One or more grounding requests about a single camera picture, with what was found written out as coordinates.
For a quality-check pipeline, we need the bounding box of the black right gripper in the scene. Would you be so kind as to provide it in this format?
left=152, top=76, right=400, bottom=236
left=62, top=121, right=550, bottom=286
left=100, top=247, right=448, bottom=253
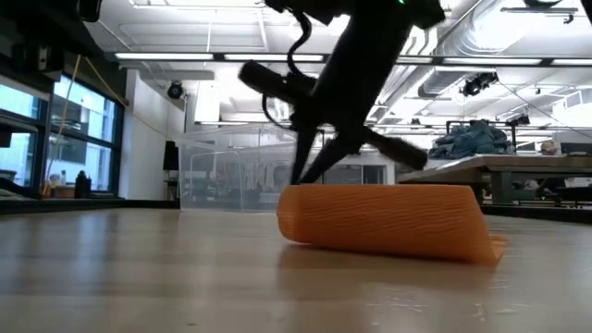
left=237, top=18, right=430, bottom=185

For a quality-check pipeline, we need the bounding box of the orange elastic bandage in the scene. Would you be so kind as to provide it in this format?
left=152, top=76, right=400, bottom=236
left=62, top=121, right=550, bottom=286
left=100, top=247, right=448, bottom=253
left=276, top=183, right=509, bottom=267

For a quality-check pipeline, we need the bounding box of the clear plastic container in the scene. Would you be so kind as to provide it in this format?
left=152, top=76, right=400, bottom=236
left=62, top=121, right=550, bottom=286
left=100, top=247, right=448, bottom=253
left=177, top=122, right=325, bottom=214

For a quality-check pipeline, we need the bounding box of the black loudspeaker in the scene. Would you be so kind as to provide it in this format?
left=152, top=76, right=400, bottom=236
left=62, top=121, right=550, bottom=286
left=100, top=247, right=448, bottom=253
left=162, top=140, right=179, bottom=172

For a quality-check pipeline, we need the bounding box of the black bottle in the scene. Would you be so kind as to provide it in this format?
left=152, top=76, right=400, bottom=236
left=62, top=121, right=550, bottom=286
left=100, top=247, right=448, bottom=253
left=73, top=169, right=93, bottom=200

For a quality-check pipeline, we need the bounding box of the dark-framed glass window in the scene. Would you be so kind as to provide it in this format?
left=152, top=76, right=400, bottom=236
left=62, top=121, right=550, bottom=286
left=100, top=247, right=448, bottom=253
left=0, top=73, right=125, bottom=201

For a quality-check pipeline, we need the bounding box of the black monitor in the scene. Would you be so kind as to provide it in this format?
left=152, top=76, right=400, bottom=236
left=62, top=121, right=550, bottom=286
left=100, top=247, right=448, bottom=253
left=559, top=142, right=592, bottom=156

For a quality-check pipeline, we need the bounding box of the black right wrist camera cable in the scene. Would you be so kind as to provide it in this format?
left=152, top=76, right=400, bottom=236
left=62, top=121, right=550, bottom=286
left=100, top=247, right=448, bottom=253
left=261, top=11, right=314, bottom=133

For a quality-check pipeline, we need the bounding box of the silver ventilation duct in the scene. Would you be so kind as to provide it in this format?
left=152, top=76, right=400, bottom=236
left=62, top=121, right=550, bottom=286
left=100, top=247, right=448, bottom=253
left=443, top=0, right=592, bottom=59

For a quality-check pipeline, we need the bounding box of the yellow hanging cord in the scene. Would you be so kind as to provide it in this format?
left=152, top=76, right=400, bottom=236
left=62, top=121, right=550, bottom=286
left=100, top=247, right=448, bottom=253
left=41, top=54, right=129, bottom=198

